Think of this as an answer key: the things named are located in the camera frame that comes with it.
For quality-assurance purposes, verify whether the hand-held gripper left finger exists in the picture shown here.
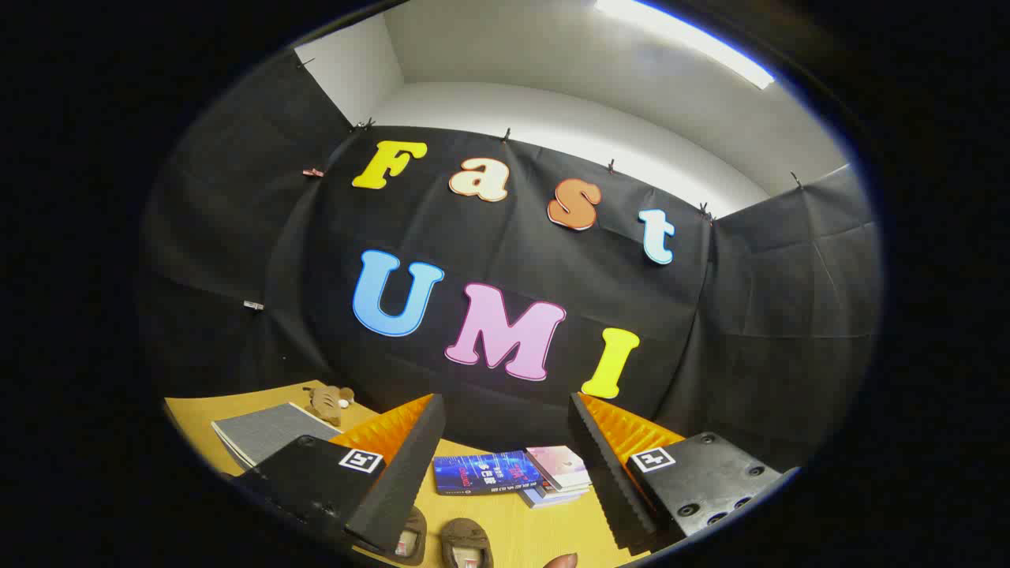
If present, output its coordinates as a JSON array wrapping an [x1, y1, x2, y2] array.
[[229, 393, 447, 555]]

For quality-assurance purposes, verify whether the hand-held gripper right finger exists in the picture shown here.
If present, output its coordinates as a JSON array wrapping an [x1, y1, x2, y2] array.
[[568, 392, 799, 553]]

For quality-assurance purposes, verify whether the brown fuzzy shoe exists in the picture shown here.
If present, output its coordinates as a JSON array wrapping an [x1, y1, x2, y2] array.
[[440, 517, 495, 568], [384, 505, 428, 566]]

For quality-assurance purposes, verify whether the fabric storage box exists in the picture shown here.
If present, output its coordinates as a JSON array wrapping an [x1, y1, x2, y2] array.
[[211, 402, 342, 470]]

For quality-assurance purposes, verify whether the pink and white book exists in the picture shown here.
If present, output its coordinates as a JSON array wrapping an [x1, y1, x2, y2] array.
[[525, 445, 593, 491]]

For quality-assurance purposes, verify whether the grey-blue book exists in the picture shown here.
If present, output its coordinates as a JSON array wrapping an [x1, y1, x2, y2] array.
[[519, 483, 591, 510]]

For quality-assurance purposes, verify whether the blue book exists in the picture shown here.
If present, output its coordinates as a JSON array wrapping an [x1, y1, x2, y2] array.
[[432, 450, 544, 497]]

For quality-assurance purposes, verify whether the brown striped plush toy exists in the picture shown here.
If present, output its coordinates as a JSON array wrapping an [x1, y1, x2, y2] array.
[[304, 385, 356, 427]]

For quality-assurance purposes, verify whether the black backdrop cloth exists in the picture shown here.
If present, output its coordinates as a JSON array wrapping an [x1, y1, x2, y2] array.
[[134, 47, 883, 474]]

